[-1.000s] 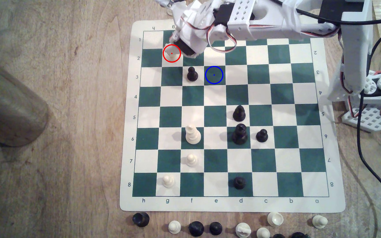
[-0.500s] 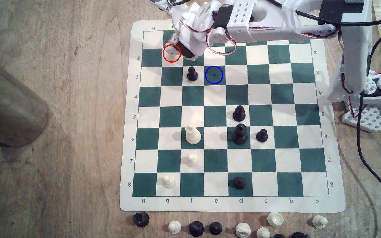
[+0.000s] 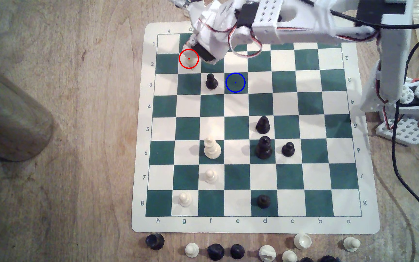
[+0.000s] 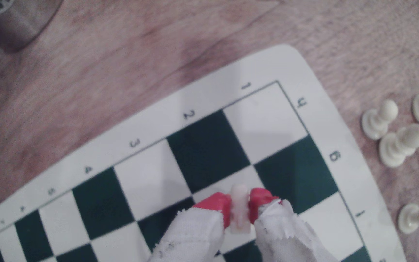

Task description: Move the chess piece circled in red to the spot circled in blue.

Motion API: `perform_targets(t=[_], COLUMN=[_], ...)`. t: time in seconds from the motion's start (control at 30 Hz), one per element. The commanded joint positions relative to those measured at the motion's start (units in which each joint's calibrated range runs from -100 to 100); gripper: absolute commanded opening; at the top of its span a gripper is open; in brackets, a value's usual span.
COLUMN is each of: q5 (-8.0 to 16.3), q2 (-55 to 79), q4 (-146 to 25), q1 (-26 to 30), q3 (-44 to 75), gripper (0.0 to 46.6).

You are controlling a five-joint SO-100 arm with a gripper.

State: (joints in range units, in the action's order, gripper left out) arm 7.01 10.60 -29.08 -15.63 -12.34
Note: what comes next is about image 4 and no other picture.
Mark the white pawn chess piece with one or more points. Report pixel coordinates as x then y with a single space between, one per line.
415 217
378 120

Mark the green and white chess mat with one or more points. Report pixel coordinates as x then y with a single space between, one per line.
267 116

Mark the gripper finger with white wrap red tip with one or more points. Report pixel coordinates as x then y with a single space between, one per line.
195 236
286 236

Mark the white rook chess piece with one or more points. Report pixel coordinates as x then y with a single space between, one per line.
239 207

